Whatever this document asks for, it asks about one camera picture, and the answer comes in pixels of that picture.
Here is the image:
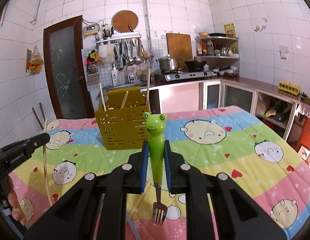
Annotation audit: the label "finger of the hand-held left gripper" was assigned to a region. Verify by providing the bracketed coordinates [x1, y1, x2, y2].
[26, 133, 51, 153]

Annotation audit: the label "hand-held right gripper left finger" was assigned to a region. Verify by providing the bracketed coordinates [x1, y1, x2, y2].
[24, 141, 149, 240]

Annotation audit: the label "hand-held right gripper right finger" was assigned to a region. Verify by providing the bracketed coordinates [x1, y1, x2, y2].
[165, 140, 286, 240]

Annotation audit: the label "green frog handle fork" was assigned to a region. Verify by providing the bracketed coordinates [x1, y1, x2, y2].
[142, 112, 168, 225]

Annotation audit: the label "single wooden chopstick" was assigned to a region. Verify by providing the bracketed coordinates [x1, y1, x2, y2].
[43, 119, 53, 207]
[130, 177, 153, 217]

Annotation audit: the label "yellow slotted utensil holder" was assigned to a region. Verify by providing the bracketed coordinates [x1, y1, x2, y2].
[94, 86, 151, 150]

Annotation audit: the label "light blue spoon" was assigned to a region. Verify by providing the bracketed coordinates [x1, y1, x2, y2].
[126, 216, 142, 240]

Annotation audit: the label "row of hanging kitchen utensils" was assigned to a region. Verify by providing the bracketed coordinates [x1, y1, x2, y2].
[112, 39, 149, 70]

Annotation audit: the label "person's left hand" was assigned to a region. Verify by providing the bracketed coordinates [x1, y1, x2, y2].
[6, 175, 29, 227]

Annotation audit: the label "dark leaning stick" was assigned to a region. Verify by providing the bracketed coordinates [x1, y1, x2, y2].
[39, 102, 47, 127]
[32, 107, 44, 130]

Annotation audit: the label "colourful cartoon printed blanket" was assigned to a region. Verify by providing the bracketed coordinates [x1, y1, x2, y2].
[0, 105, 310, 240]

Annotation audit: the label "brown frosted glass door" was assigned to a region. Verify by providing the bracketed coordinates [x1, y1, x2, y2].
[43, 15, 95, 120]

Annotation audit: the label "kitchen counter cabinets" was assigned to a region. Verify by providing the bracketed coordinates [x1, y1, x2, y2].
[147, 76, 301, 143]

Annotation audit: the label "hanging bag of oranges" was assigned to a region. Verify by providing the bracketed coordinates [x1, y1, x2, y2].
[26, 45, 44, 75]

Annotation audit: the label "white pump soap bottle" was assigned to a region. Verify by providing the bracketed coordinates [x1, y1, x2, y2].
[111, 64, 120, 87]

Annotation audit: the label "steel gas stove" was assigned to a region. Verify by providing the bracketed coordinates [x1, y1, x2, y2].
[154, 69, 218, 82]

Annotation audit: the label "red yellow hanging bundle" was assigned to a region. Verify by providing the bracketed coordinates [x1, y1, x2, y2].
[84, 49, 100, 77]

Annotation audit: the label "steel pot with lid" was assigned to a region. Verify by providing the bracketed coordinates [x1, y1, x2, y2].
[158, 54, 180, 71]

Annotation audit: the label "black wok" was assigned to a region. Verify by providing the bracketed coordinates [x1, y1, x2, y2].
[183, 57, 208, 71]

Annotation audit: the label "white hanging plastic bag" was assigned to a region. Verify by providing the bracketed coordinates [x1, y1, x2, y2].
[98, 44, 115, 62]

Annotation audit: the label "cluster of small bowls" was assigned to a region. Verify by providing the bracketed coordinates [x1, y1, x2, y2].
[212, 65, 238, 77]

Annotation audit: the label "white box with red display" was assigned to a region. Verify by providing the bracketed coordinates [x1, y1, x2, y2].
[82, 24, 99, 36]

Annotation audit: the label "metal cup of knives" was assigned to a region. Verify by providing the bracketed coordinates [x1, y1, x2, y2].
[102, 24, 115, 40]

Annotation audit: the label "rectangular wooden cutting board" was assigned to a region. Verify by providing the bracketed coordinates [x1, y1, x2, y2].
[166, 32, 193, 61]

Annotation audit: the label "metal corner shelf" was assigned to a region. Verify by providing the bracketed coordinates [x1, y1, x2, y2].
[195, 35, 240, 60]

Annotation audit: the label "row of condiment bottles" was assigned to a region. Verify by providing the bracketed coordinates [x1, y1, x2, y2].
[196, 40, 239, 57]

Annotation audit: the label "red cabinet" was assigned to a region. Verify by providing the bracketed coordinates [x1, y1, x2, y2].
[293, 116, 310, 160]

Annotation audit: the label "round wooden cutting board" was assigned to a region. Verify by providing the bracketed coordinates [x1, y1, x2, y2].
[112, 10, 139, 33]

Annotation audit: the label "yellow egg carton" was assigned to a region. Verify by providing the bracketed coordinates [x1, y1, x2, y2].
[278, 81, 301, 95]

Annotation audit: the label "pink lace cloth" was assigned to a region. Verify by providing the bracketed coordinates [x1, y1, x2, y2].
[296, 100, 310, 120]

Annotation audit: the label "metal wall utensil rack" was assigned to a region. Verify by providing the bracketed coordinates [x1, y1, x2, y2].
[96, 32, 143, 46]

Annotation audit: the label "yellow wall poster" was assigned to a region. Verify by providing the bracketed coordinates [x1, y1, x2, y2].
[223, 22, 236, 38]

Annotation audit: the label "white wall socket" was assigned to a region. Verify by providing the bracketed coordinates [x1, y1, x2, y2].
[279, 45, 289, 60]

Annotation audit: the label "wall hook stickers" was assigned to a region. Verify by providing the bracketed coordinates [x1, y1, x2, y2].
[253, 17, 268, 32]

